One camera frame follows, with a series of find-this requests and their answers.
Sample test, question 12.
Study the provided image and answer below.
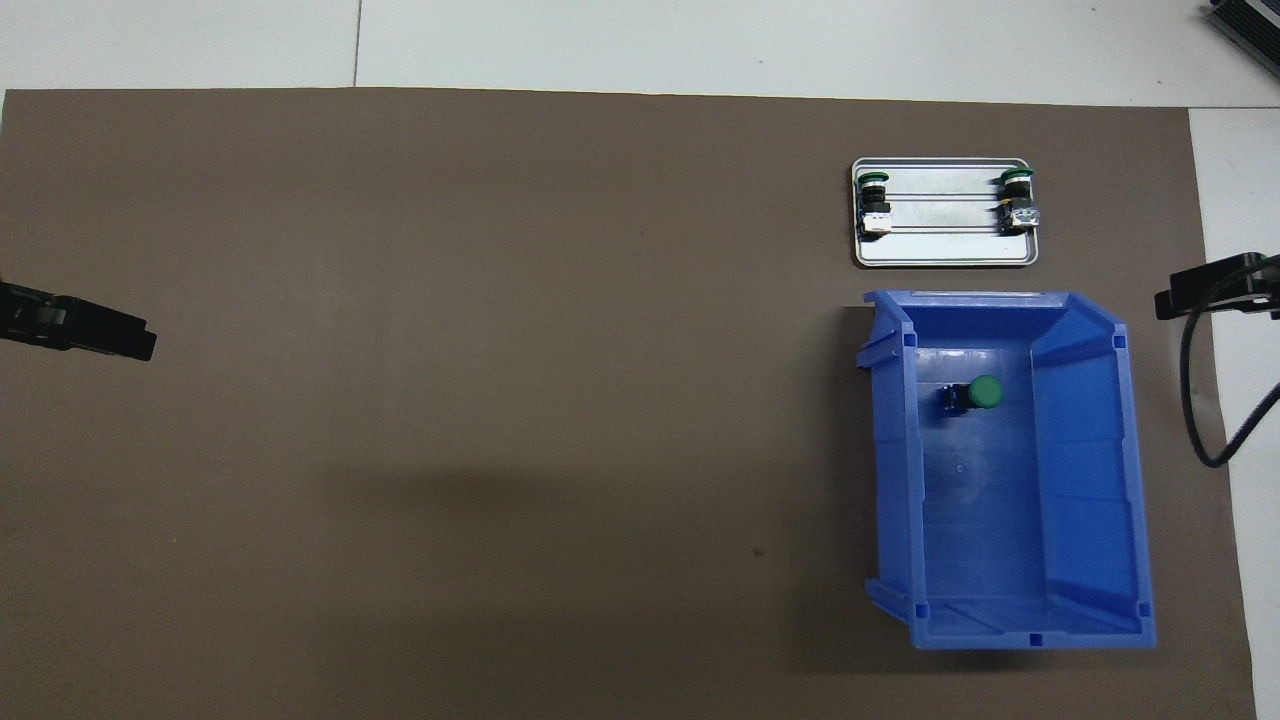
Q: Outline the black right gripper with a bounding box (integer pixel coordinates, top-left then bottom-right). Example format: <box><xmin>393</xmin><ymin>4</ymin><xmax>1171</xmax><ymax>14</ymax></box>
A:
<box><xmin>1155</xmin><ymin>253</ymin><xmax>1280</xmax><ymax>322</ymax></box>

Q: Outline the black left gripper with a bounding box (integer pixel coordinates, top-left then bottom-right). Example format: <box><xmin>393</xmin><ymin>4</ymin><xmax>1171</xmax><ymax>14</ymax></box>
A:
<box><xmin>0</xmin><ymin>280</ymin><xmax>159</xmax><ymax>363</ymax></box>

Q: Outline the green push button switch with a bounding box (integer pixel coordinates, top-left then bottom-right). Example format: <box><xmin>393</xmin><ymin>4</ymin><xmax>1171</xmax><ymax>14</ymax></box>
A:
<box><xmin>997</xmin><ymin>168</ymin><xmax>1041</xmax><ymax>236</ymax></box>
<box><xmin>940</xmin><ymin>375</ymin><xmax>1005</xmax><ymax>419</ymax></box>
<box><xmin>858</xmin><ymin>170</ymin><xmax>894</xmax><ymax>238</ymax></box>

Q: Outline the silver metal tray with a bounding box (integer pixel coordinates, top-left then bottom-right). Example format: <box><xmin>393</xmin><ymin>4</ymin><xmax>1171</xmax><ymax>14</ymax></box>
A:
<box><xmin>851</xmin><ymin>157</ymin><xmax>1041</xmax><ymax>268</ymax></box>

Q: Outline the dark striped box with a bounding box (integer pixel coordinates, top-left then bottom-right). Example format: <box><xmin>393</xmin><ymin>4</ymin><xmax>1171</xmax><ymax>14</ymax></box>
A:
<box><xmin>1205</xmin><ymin>0</ymin><xmax>1280</xmax><ymax>53</ymax></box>

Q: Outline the blue plastic storage bin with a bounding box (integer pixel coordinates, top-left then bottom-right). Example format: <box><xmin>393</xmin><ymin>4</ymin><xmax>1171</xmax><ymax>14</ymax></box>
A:
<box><xmin>858</xmin><ymin>290</ymin><xmax>1159</xmax><ymax>651</ymax></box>

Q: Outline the brown table mat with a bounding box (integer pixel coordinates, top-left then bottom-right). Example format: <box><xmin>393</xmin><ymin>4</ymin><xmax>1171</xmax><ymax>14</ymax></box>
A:
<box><xmin>0</xmin><ymin>88</ymin><xmax>1259</xmax><ymax>720</ymax></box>

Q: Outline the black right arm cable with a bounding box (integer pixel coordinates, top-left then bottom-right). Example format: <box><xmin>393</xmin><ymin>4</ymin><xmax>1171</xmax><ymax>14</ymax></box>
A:
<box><xmin>1180</xmin><ymin>255</ymin><xmax>1280</xmax><ymax>469</ymax></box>

